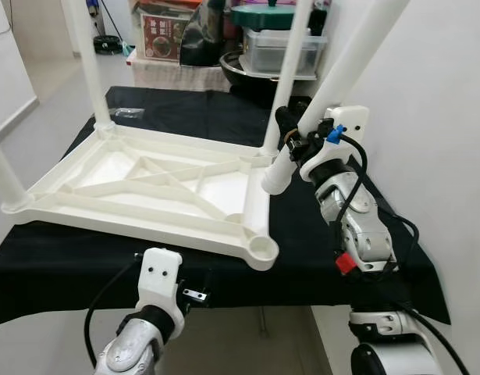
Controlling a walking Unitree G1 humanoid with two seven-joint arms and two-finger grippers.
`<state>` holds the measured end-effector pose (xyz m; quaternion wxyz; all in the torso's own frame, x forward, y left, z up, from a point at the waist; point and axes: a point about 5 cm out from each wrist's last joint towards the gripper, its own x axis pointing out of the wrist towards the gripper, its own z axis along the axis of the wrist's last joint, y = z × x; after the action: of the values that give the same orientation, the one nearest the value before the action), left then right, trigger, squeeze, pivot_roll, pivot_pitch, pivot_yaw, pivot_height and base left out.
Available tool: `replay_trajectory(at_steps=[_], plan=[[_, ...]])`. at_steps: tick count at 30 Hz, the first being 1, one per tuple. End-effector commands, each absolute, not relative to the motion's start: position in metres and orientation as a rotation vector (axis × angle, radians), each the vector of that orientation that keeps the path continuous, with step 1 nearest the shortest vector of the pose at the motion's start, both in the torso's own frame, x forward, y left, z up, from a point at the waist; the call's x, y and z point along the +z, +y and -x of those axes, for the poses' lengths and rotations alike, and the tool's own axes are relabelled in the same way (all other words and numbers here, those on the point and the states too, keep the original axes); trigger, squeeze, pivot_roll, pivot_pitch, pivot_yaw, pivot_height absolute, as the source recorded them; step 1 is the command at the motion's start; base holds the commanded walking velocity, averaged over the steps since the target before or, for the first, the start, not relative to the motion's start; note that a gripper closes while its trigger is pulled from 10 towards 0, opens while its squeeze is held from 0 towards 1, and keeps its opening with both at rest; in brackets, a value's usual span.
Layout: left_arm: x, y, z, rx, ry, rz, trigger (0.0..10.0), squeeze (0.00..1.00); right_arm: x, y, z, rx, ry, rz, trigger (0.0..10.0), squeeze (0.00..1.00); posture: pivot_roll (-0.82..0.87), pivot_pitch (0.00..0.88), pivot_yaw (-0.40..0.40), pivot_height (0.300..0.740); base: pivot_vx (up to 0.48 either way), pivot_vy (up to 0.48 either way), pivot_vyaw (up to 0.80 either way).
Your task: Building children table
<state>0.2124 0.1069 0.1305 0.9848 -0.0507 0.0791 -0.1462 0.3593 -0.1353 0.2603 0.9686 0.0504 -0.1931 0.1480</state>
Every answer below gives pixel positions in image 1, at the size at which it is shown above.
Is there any black cable coil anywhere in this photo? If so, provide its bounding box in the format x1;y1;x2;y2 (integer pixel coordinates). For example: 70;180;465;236
94;35;123;55

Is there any large steel wok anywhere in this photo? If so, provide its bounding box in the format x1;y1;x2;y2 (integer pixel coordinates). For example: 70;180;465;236
220;51;318;87

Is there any clear plastic storage box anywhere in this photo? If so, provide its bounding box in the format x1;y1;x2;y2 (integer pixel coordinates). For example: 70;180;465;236
241;30;328;77

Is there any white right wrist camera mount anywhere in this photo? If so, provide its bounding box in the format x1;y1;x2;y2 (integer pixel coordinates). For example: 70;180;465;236
300;105;371;182

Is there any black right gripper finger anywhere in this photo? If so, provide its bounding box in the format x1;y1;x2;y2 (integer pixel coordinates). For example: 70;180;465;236
275;106;303;148

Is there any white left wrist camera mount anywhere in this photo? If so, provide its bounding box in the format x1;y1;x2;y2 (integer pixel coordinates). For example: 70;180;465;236
137;248;186;325

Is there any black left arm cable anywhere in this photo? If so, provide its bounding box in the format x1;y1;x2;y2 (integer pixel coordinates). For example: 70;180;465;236
84;256;143;368

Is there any black plastic bag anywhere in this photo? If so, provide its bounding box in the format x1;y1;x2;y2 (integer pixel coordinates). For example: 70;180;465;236
180;0;226;67

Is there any green round lid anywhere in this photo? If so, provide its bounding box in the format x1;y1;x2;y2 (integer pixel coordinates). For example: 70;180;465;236
230;0;315;32

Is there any black tablecloth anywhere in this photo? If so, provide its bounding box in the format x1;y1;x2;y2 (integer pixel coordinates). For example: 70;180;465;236
0;84;451;327

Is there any white plastic children table top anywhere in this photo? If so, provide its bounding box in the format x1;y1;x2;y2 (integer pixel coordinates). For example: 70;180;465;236
2;117;279;272

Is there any red printed carton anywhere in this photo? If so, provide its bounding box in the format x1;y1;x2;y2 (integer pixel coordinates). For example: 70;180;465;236
140;11;186;62

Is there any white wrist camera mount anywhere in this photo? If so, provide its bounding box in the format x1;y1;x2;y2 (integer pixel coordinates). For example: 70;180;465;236
137;248;186;325
300;105;371;182

